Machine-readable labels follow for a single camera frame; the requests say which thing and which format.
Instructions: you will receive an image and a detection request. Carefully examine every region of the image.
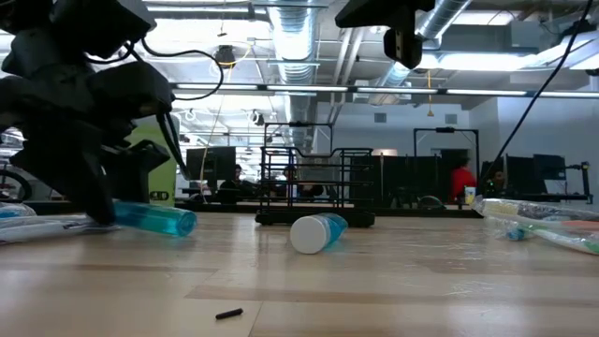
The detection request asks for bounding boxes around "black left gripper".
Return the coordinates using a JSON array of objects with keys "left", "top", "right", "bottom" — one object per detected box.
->
[{"left": 0, "top": 46, "right": 172, "bottom": 227}]

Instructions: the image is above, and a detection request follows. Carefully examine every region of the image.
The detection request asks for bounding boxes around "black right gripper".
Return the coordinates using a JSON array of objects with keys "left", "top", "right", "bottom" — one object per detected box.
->
[{"left": 334, "top": 0, "right": 436, "bottom": 70}]

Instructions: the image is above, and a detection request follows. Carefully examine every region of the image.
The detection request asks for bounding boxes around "blue mouthwash bottle white cap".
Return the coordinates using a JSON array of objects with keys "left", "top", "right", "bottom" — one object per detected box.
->
[
  {"left": 289, "top": 212, "right": 349, "bottom": 256},
  {"left": 113, "top": 199, "right": 198, "bottom": 238}
]

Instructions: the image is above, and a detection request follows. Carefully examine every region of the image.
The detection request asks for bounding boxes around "purple toothbrush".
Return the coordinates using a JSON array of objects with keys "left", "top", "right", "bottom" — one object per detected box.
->
[{"left": 0, "top": 213, "right": 121, "bottom": 245}]

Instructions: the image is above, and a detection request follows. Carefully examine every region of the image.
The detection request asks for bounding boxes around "black wire caddy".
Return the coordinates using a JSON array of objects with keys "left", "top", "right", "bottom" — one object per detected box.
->
[{"left": 255, "top": 146, "right": 377, "bottom": 229}]

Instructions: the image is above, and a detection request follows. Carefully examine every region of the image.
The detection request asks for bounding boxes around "green toothbrush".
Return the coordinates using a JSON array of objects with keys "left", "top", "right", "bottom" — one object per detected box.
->
[{"left": 486, "top": 219, "right": 599, "bottom": 256}]

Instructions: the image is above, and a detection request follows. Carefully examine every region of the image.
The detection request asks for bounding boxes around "orange toothbrush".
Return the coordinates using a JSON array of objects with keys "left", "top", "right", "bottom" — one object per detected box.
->
[{"left": 556, "top": 219, "right": 599, "bottom": 231}]

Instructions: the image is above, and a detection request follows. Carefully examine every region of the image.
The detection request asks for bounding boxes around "green disinfecting wipes canister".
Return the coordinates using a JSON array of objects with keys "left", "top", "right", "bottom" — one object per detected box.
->
[{"left": 125, "top": 114, "right": 182, "bottom": 207}]

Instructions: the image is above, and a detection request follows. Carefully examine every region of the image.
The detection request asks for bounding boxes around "crumpled clear plastic bag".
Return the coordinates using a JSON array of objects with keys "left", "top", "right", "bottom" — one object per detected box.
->
[{"left": 0, "top": 201, "right": 37, "bottom": 220}]

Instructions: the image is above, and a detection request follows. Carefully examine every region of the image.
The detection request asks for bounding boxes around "long ceiling light bar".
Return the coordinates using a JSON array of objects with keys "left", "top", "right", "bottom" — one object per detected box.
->
[{"left": 170, "top": 81, "right": 599, "bottom": 99}]

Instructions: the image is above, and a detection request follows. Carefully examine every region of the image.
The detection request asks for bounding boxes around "black computer monitor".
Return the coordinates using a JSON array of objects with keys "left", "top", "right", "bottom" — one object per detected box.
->
[
  {"left": 533, "top": 153, "right": 568, "bottom": 182},
  {"left": 185, "top": 145, "right": 238, "bottom": 183}
]

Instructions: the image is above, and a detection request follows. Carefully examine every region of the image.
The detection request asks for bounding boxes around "black partition panel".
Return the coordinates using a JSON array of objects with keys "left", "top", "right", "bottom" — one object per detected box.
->
[{"left": 372, "top": 154, "right": 453, "bottom": 208}]

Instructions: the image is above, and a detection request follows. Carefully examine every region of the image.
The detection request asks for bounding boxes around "small black stick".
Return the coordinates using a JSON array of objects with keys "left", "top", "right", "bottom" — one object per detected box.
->
[{"left": 214, "top": 307, "right": 244, "bottom": 321}]

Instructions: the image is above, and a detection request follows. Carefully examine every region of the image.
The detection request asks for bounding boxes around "black arched table clamp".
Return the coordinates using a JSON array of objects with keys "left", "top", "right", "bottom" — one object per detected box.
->
[{"left": 417, "top": 195, "right": 446, "bottom": 211}]

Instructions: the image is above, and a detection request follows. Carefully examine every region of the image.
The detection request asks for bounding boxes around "silver ceiling duct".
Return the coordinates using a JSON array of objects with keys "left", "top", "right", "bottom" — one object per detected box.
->
[
  {"left": 369, "top": 0, "right": 474, "bottom": 107},
  {"left": 266, "top": 0, "right": 322, "bottom": 151}
]

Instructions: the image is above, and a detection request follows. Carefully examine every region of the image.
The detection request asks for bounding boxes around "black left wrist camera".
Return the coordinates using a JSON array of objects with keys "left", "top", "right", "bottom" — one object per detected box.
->
[{"left": 87, "top": 60, "right": 176, "bottom": 121}]

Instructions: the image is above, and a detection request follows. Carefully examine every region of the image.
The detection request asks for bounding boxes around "black metal frame stand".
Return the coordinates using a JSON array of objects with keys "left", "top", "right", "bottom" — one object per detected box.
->
[{"left": 413, "top": 125, "right": 481, "bottom": 200}]

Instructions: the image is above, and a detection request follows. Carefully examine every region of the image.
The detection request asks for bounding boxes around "black ceiling camera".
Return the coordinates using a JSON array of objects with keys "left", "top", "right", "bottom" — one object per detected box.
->
[{"left": 213, "top": 44, "right": 238, "bottom": 70}]

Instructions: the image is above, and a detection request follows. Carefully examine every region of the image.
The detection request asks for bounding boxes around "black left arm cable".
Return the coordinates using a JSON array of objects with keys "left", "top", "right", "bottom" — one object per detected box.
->
[{"left": 124, "top": 37, "right": 225, "bottom": 182}]

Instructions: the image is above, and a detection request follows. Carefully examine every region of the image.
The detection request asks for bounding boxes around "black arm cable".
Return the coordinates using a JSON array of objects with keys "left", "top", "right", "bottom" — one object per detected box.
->
[
  {"left": 477, "top": 0, "right": 595, "bottom": 187},
  {"left": 124, "top": 37, "right": 225, "bottom": 182}
]

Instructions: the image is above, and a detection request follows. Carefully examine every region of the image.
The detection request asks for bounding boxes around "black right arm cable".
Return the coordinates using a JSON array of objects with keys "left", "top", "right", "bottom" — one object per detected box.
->
[{"left": 477, "top": 0, "right": 595, "bottom": 187}]

